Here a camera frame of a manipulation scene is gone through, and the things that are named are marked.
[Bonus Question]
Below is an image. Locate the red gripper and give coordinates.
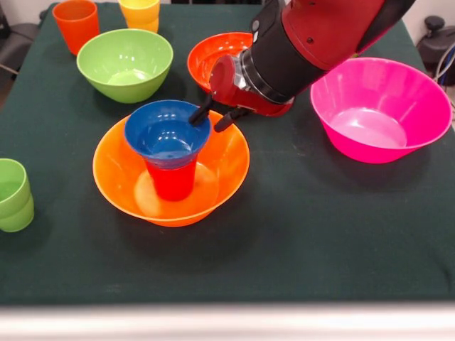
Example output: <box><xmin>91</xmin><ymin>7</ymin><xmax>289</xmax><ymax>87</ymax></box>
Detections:
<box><xmin>188</xmin><ymin>55</ymin><xmax>295</xmax><ymax>134</ymax></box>

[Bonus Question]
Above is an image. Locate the orange-red plastic cup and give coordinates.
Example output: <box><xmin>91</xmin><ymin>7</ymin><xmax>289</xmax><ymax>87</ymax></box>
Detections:
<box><xmin>52</xmin><ymin>0</ymin><xmax>101</xmax><ymax>56</ymax></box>

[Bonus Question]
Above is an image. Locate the green plastic cup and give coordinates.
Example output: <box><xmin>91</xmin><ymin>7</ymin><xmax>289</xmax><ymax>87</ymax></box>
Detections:
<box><xmin>0</xmin><ymin>158</ymin><xmax>31</xmax><ymax>220</ymax></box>
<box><xmin>0</xmin><ymin>195</ymin><xmax>36</xmax><ymax>234</ymax></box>

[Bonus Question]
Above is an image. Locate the yellow plastic cup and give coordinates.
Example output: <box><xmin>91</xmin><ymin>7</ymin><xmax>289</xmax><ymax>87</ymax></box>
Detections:
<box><xmin>118</xmin><ymin>0</ymin><xmax>161</xmax><ymax>26</ymax></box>
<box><xmin>124</xmin><ymin>16</ymin><xmax>160</xmax><ymax>35</ymax></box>

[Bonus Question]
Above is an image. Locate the red plastic cup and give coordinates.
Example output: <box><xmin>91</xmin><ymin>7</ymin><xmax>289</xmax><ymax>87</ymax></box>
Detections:
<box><xmin>144</xmin><ymin>158</ymin><xmax>198</xmax><ymax>202</ymax></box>

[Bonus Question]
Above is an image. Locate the grey cable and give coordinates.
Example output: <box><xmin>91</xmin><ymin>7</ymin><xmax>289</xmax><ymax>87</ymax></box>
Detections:
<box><xmin>435</xmin><ymin>42</ymin><xmax>455</xmax><ymax>107</ymax></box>

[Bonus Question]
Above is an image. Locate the large orange plastic bowl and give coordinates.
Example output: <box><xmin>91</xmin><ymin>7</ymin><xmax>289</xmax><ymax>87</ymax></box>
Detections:
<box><xmin>92</xmin><ymin>106</ymin><xmax>251</xmax><ymax>227</ymax></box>

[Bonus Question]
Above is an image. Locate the large pink plastic bowl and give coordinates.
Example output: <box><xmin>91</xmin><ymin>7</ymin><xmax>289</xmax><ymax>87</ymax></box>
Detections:
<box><xmin>310</xmin><ymin>57</ymin><xmax>454</xmax><ymax>165</ymax></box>

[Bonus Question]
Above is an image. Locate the small blue plastic bowl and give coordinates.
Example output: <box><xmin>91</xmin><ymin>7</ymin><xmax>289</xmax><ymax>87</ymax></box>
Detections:
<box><xmin>124</xmin><ymin>99</ymin><xmax>212</xmax><ymax>168</ymax></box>

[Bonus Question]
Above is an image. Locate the red-orange plastic bowl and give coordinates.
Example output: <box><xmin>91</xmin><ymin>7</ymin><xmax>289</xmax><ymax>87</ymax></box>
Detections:
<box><xmin>187</xmin><ymin>32</ymin><xmax>254</xmax><ymax>94</ymax></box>

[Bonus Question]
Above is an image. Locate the dark green table cloth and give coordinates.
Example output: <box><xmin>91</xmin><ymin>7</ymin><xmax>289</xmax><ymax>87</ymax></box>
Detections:
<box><xmin>0</xmin><ymin>1</ymin><xmax>455</xmax><ymax>306</ymax></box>

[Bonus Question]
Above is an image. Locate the green plastic bowl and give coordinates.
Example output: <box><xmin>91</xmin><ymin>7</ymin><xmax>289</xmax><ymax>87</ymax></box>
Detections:
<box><xmin>76</xmin><ymin>28</ymin><xmax>174</xmax><ymax>104</ymax></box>

